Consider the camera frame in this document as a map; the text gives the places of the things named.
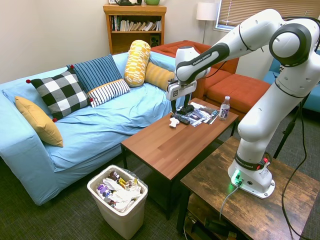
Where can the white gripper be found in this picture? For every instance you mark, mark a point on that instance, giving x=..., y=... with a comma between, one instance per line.
x=178, y=90

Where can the white tissue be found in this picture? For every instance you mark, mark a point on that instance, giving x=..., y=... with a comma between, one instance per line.
x=173, y=122

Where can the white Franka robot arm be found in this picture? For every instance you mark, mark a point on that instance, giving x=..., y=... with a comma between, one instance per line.
x=262, y=125

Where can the white crumpled paper trash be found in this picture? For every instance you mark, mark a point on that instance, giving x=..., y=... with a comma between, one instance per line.
x=125, y=197

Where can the beige plastic trash bin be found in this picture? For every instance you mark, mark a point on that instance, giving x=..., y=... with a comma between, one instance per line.
x=125, y=220

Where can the black game controller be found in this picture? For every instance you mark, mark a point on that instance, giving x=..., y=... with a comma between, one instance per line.
x=185, y=109

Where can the black remote control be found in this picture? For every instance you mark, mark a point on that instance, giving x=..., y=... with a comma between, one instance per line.
x=183, y=121

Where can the glossy magazine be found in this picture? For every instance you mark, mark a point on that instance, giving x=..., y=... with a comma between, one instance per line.
x=212, y=116
x=197, y=116

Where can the yellow striped pillow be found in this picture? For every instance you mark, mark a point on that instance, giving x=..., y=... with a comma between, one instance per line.
x=157, y=75

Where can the clear plastic drink bottle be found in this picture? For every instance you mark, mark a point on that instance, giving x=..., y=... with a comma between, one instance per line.
x=224, y=111

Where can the orange sofa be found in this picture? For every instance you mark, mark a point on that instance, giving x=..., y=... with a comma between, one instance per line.
x=167, y=48

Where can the yellow patterned bolster pillow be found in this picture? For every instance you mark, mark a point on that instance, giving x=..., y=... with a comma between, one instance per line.
x=136, y=62

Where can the orange ottoman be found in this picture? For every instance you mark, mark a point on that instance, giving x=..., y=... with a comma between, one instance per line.
x=237, y=87

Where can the black bookshelf speaker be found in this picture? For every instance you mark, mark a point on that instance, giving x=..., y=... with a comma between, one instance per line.
x=155, y=40

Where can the white navy striped pillow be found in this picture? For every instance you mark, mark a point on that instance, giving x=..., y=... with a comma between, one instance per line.
x=108, y=91

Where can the row of paperback books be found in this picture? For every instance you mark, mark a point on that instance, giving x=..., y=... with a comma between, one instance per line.
x=137, y=25

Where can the blue striped pillow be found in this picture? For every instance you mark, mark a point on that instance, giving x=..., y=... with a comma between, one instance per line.
x=96, y=72

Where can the white shade floor lamp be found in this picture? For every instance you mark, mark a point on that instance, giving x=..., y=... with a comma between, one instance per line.
x=206, y=11

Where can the wooden bookshelf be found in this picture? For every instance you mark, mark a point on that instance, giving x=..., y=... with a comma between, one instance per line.
x=135, y=10

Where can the green bowl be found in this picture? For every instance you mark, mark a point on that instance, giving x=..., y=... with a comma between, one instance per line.
x=152, y=2

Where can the window with wooden blinds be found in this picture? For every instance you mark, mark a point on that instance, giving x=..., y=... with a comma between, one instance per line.
x=235, y=12

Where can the light blue sofa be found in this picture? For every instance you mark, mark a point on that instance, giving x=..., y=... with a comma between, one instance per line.
x=75, y=130

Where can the purple snack wrapper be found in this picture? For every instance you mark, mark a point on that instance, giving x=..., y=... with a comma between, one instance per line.
x=103, y=190

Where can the black white checkered pillow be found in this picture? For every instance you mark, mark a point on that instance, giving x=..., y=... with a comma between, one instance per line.
x=61, y=92

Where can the black device under table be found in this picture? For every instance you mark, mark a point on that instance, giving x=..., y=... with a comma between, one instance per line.
x=217, y=225

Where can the rustic brown side table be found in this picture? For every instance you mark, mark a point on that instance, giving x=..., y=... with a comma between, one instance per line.
x=250, y=212

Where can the teal blue bench sofa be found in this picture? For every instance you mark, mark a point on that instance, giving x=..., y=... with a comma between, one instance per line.
x=313, y=100

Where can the mustard yellow pillow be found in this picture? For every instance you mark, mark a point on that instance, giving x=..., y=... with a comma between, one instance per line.
x=40, y=122

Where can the wooden coffee table, black frame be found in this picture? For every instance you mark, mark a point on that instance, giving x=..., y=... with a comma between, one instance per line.
x=175, y=150

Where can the black camera tripod stand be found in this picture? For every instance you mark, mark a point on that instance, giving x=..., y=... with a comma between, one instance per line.
x=288, y=128

